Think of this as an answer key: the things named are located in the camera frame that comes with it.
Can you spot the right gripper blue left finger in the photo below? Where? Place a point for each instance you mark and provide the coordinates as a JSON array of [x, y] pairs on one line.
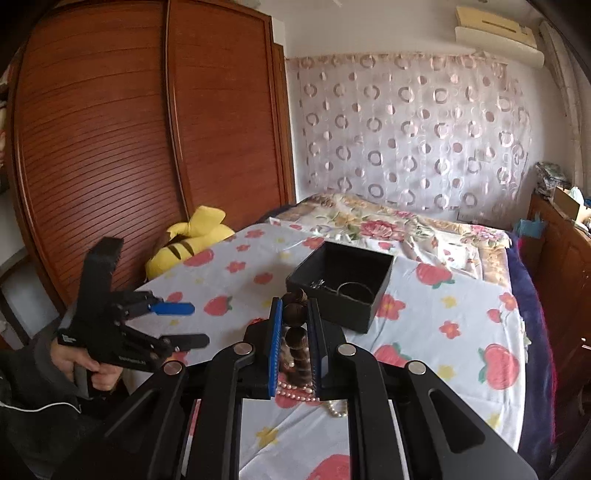
[[273, 343]]

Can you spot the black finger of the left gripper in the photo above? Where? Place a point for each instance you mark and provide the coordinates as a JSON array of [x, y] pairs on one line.
[[186, 342]]

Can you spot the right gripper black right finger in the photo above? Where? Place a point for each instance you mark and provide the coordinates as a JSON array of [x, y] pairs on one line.
[[317, 347]]

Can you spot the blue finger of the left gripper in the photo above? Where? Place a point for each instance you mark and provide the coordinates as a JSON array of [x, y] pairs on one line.
[[172, 309]]

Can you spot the grey left sleeve forearm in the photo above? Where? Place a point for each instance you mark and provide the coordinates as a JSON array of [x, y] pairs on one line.
[[44, 415]]

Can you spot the black jewelry box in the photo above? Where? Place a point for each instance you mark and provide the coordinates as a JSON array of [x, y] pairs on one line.
[[332, 264]]

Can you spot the person's left hand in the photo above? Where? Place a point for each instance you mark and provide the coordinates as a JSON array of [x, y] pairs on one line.
[[104, 377]]

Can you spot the silver bangle in box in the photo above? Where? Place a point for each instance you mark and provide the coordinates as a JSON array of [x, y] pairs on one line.
[[356, 291]]

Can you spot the yellow plush toy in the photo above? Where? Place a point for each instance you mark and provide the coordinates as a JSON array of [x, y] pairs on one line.
[[182, 241]]

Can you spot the floral quilt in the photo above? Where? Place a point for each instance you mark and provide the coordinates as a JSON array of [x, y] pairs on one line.
[[473, 250]]

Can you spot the brown wooden wardrobe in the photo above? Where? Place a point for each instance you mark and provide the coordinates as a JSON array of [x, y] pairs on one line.
[[125, 116]]

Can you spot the purple blanket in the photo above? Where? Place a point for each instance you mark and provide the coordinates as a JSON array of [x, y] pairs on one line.
[[538, 432]]

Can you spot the blue plastic bag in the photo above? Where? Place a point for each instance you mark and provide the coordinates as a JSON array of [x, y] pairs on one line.
[[533, 228]]

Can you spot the wooden side cabinet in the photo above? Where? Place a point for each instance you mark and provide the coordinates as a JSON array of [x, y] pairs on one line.
[[562, 279]]

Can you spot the pink circle pattern curtain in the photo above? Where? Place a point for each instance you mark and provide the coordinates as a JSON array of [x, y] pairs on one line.
[[440, 134]]

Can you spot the cardboard box on cabinet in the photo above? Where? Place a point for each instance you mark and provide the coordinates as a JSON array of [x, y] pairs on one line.
[[568, 206]]

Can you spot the stack of papers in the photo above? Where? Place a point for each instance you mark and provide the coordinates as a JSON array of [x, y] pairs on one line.
[[549, 176]]

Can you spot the white air conditioner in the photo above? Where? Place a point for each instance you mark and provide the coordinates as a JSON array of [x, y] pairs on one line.
[[497, 35]]

